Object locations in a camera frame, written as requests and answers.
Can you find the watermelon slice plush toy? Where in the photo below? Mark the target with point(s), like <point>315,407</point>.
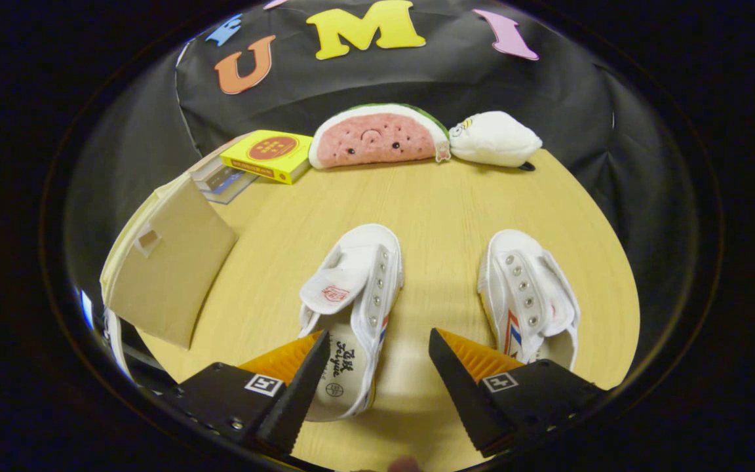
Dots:
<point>371,141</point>

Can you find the white plush toy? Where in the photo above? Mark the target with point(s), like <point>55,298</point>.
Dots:
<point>495,137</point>

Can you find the beige fabric storage box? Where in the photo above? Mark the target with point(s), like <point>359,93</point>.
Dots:
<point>168,275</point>

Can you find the beige book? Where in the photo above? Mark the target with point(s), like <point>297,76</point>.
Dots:
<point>207,165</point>

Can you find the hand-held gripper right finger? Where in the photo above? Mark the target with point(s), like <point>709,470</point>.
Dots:
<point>459,393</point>

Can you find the black backdrop cloth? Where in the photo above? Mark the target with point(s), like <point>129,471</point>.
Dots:
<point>548,111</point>

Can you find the white canvas shoe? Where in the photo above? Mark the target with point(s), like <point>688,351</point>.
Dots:
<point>528,288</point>
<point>358,262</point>

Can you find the yellow book with red circle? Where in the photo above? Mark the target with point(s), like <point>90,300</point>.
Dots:
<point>269,152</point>

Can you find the blue book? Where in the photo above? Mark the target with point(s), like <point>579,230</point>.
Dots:
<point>236,190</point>

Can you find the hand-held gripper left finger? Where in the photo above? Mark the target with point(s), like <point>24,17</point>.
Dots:
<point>302,393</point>

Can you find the grey book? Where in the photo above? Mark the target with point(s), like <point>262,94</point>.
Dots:
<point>217,180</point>

